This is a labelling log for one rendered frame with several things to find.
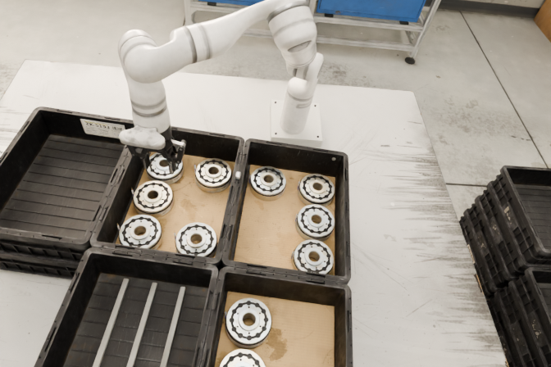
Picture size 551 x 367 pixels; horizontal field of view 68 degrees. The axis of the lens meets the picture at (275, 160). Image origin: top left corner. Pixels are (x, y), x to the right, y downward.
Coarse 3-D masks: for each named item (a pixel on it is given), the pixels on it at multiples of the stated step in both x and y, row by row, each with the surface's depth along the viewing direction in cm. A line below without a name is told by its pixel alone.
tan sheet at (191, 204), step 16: (192, 160) 124; (144, 176) 118; (192, 176) 120; (176, 192) 116; (192, 192) 116; (224, 192) 117; (176, 208) 112; (192, 208) 113; (208, 208) 113; (224, 208) 114; (176, 224) 109; (208, 224) 110
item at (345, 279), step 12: (264, 144) 118; (276, 144) 118; (288, 144) 118; (240, 168) 111; (240, 180) 108; (348, 180) 113; (240, 192) 106; (348, 192) 110; (348, 204) 107; (348, 216) 105; (228, 228) 99; (348, 228) 103; (228, 240) 97; (348, 240) 101; (228, 252) 95; (348, 252) 98; (228, 264) 93; (240, 264) 93; (252, 264) 94; (348, 264) 96; (300, 276) 93; (312, 276) 93; (336, 276) 94; (348, 276) 94
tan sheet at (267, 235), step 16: (288, 176) 124; (304, 176) 125; (288, 192) 120; (256, 208) 115; (272, 208) 116; (288, 208) 116; (240, 224) 111; (256, 224) 112; (272, 224) 112; (288, 224) 113; (240, 240) 108; (256, 240) 109; (272, 240) 109; (288, 240) 110; (304, 240) 110; (240, 256) 105; (256, 256) 106; (272, 256) 106; (288, 256) 107
